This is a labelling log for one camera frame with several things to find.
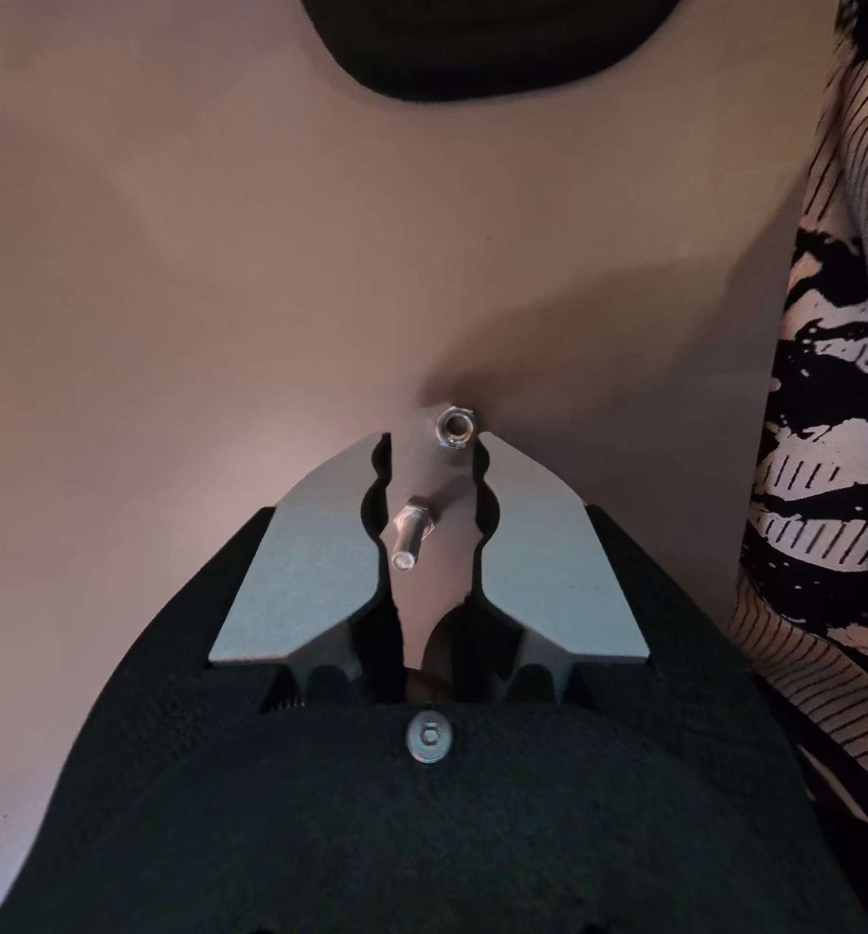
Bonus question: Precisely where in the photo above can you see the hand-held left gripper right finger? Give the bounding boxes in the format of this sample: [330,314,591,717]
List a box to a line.
[423,431,652,705]

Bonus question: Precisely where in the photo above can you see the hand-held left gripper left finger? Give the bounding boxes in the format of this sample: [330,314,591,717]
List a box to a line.
[208,431,406,705]

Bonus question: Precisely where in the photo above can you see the steel hex bolt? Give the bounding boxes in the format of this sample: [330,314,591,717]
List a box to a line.
[391,498,441,572]

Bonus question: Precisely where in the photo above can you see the steel hex nut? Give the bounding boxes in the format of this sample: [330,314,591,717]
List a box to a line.
[435,403,478,449]

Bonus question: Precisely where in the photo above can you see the black white patterned pants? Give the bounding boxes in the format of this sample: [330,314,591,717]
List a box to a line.
[726,0,868,833]

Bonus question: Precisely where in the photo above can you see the black honeycomb wrist rest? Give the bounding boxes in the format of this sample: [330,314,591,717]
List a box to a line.
[299,0,686,103]

